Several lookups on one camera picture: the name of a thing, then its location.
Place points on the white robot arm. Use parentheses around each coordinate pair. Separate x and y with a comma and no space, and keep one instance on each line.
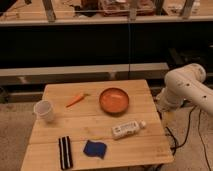
(185,83)

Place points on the orange bowl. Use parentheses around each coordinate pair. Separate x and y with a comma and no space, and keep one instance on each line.
(114,101)

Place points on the orange carrot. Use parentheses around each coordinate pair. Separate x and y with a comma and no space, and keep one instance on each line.
(77,99)

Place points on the wooden table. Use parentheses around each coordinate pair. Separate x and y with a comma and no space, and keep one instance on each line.
(85,121)

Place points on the white plastic bottle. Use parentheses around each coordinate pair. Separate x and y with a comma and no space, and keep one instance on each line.
(127,129)

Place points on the blue sponge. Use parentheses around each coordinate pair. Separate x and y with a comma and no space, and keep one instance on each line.
(95,149)

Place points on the black white striped block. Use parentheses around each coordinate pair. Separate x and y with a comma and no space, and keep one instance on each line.
(66,161)

